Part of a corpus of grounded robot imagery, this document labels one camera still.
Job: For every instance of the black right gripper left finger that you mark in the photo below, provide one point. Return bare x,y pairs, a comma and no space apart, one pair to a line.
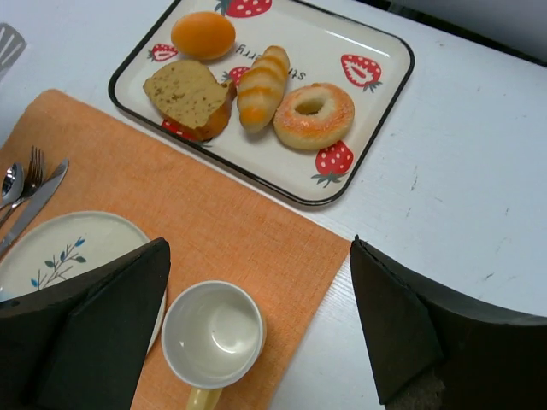
81,344

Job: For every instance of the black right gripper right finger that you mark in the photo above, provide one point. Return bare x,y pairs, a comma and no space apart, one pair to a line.
432,347

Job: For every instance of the striped long bread roll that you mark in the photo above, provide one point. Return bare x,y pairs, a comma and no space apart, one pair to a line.
262,88

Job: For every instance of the brown bread slice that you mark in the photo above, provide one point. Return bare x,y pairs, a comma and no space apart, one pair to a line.
188,95

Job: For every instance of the white blue leaf plate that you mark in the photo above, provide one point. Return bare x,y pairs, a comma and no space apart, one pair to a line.
65,247

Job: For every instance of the yellow white mug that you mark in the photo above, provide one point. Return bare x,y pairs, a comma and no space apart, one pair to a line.
212,335

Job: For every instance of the silver table knife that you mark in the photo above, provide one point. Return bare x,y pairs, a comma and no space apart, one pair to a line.
37,202

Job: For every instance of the silver spoon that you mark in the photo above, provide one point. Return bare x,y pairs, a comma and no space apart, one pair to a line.
12,185

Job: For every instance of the silver fork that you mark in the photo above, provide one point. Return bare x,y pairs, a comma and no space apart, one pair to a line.
34,179

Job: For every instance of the orange cloth placemat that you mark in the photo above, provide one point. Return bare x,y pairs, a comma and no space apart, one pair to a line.
216,227

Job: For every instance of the strawberry pattern tray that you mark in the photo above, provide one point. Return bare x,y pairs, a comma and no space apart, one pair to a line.
371,65

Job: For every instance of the round orange bun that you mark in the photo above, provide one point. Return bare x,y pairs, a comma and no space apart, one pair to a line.
203,35

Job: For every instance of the glazed ring donut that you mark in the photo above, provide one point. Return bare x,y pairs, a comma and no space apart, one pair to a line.
314,116

